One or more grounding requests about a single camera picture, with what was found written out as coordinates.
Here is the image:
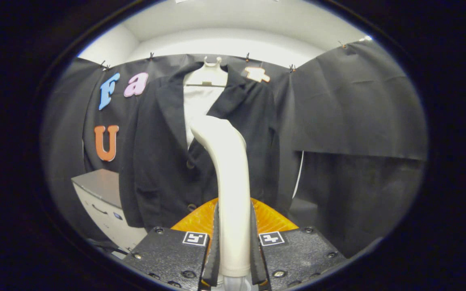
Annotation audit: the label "black backdrop cloth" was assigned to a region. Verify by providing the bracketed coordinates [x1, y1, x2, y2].
[41, 40, 428, 259]

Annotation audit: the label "black suit jacket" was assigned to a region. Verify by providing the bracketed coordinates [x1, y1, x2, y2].
[119, 61, 282, 232]

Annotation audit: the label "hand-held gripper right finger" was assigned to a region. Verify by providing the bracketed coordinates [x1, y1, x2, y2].
[250, 197, 347, 289]

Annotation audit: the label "black floor cables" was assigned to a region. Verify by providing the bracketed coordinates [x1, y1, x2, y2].
[89, 238, 130, 256]

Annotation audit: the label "thin white cable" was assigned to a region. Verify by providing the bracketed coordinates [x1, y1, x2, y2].
[292, 150, 305, 199]

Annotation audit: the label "grey cabinet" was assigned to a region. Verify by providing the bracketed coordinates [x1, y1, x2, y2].
[71, 169, 148, 253]

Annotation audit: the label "white mannequin torso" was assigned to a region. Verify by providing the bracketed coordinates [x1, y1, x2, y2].
[182, 57, 229, 150]

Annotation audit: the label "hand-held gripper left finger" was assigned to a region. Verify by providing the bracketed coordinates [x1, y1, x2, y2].
[122, 197, 220, 291]

